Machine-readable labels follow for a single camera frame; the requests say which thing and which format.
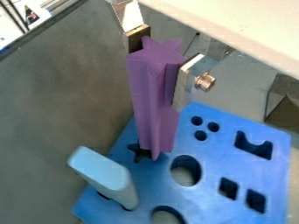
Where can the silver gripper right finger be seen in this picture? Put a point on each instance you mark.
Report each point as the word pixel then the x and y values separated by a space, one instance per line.
pixel 205 53

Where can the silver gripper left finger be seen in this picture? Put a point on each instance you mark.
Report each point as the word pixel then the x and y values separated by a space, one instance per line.
pixel 131 24

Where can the purple star prism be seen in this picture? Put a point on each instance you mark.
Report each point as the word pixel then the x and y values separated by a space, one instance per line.
pixel 152 69

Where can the blue shape sorter board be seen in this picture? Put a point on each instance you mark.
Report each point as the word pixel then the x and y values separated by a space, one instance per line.
pixel 223 177

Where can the white paper sheets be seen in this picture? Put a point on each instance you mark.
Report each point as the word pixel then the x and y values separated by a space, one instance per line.
pixel 23 16

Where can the light blue tall peg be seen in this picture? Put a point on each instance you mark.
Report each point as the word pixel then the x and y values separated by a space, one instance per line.
pixel 108 176

